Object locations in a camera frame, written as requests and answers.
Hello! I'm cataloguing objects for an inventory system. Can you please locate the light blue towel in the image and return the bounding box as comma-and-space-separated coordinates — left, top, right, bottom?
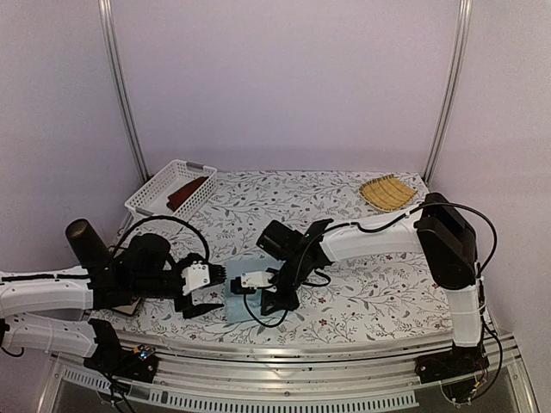
224, 257, 285, 324

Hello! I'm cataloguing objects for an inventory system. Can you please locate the dark red towel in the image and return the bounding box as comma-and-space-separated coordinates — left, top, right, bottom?
166, 176, 207, 212

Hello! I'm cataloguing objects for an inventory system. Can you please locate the white perforated plastic basket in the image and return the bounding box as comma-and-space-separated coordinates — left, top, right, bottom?
124, 159, 218, 220

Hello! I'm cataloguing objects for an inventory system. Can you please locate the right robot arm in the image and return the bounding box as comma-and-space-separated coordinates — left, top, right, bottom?
253, 194, 482, 375

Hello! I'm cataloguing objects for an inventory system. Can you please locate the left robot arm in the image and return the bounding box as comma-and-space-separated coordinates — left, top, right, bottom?
1, 233, 226, 373

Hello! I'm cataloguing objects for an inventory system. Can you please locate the floral square ceramic plate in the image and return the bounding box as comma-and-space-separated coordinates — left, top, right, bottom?
111, 298, 141, 317

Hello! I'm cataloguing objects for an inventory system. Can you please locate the floral patterned table mat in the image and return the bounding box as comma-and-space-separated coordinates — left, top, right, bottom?
92, 171, 482, 349

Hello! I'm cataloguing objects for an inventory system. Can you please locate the woven bamboo tray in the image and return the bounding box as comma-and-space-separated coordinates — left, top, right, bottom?
359, 174, 418, 213

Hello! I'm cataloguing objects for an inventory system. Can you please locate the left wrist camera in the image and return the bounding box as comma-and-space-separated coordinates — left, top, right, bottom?
181, 262, 226, 296

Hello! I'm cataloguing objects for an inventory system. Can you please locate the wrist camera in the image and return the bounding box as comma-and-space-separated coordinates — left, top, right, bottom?
230, 271, 276, 295
181, 262, 226, 296

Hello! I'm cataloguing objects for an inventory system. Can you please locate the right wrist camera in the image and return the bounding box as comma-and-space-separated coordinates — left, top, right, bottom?
230, 271, 276, 295

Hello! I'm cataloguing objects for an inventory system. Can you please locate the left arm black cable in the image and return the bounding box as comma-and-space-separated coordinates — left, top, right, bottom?
115, 214, 212, 263

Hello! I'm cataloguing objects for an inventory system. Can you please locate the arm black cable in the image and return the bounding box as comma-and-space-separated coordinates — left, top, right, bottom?
115, 214, 212, 263
243, 201, 498, 329

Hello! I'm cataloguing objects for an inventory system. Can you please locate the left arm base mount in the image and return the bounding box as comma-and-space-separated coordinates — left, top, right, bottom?
84, 344, 159, 384

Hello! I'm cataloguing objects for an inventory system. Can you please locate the front aluminium rail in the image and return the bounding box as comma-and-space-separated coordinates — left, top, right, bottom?
39, 331, 540, 412

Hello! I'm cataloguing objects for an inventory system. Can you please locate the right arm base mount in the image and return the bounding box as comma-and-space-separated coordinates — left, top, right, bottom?
414, 343, 489, 384

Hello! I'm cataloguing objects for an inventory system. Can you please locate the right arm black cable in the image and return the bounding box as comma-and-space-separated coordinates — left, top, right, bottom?
243, 201, 498, 329

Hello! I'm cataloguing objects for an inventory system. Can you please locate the left aluminium frame post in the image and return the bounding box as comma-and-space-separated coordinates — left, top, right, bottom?
98, 0, 149, 182

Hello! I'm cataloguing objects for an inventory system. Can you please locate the aluminium frame post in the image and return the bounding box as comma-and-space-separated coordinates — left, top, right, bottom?
98, 0, 149, 182
421, 0, 473, 182

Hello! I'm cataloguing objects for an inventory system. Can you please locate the right aluminium frame post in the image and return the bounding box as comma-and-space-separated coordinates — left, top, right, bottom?
421, 0, 473, 182

